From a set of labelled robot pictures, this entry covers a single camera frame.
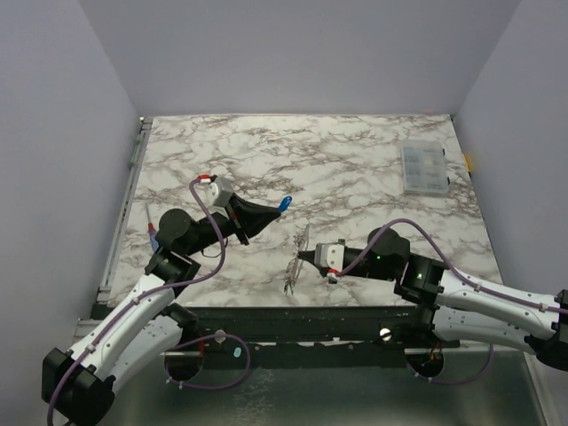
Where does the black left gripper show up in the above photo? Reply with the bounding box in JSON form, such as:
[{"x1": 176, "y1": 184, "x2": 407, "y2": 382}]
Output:
[{"x1": 185, "y1": 192, "x2": 280, "y2": 256}]

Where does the blue key tag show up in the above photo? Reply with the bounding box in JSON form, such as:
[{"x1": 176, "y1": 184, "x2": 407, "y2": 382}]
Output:
[{"x1": 278, "y1": 195, "x2": 293, "y2": 212}]

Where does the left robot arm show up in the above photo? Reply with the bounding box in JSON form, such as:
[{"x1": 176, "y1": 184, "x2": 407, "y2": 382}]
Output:
[{"x1": 41, "y1": 195, "x2": 291, "y2": 425}]

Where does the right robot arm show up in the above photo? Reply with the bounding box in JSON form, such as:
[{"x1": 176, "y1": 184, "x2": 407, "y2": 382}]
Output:
[{"x1": 297, "y1": 225, "x2": 567, "y2": 371}]

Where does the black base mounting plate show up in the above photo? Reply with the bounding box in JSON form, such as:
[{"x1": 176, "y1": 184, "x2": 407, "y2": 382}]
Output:
[{"x1": 163, "y1": 306, "x2": 458, "y2": 376}]

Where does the red blue screwdriver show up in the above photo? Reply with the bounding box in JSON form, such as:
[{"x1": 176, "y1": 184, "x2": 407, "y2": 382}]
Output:
[{"x1": 145, "y1": 204, "x2": 159, "y2": 253}]

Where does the clear plastic screw organizer box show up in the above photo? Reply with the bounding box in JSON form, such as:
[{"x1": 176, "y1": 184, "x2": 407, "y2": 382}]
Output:
[{"x1": 400, "y1": 140, "x2": 449, "y2": 196}]

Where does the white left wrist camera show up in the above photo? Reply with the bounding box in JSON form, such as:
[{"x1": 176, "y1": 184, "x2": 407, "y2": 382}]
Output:
[{"x1": 200, "y1": 175, "x2": 234, "y2": 209}]

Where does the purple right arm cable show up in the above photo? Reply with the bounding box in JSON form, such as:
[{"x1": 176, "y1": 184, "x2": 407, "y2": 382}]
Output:
[{"x1": 335, "y1": 219, "x2": 568, "y2": 386}]

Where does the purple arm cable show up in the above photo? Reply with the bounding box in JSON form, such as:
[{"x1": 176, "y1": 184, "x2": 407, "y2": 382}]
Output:
[
  {"x1": 46, "y1": 176, "x2": 230, "y2": 426},
  {"x1": 335, "y1": 219, "x2": 568, "y2": 386}
]

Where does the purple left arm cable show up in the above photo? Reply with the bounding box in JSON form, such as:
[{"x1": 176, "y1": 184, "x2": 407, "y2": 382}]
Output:
[{"x1": 46, "y1": 176, "x2": 230, "y2": 426}]

